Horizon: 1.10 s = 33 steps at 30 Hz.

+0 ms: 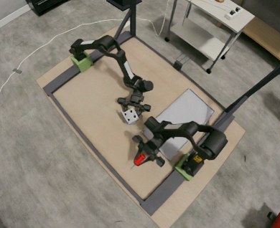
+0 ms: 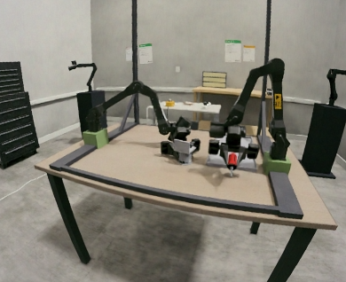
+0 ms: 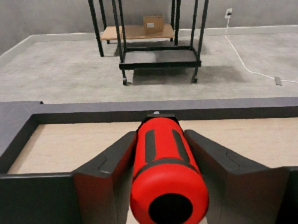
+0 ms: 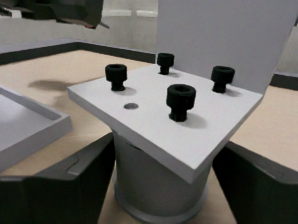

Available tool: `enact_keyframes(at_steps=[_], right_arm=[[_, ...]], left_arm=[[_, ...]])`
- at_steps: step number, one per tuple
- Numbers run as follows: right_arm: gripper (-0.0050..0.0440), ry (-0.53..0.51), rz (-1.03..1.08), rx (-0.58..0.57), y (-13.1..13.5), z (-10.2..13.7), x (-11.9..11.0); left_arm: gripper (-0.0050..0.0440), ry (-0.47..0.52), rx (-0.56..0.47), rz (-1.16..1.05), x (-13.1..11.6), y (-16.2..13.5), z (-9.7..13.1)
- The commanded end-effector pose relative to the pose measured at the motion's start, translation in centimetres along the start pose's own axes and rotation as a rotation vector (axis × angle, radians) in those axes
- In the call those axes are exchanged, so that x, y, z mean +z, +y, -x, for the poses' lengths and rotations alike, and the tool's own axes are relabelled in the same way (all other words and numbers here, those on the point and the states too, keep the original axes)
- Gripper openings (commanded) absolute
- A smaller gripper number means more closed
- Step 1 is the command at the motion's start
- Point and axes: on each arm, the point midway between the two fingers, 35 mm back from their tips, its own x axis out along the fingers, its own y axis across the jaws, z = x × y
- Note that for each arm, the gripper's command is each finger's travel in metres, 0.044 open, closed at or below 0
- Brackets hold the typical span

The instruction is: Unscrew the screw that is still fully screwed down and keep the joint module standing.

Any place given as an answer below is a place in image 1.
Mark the red screwdriver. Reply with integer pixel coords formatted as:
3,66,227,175
131,154,146,169

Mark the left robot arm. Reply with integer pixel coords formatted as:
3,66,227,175
141,116,228,177

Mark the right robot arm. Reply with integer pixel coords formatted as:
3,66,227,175
68,35,154,104

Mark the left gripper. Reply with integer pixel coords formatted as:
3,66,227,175
132,135,165,167

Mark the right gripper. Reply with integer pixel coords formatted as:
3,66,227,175
118,91,151,116

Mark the white metal bracket with holes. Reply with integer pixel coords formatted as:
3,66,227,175
121,108,139,124

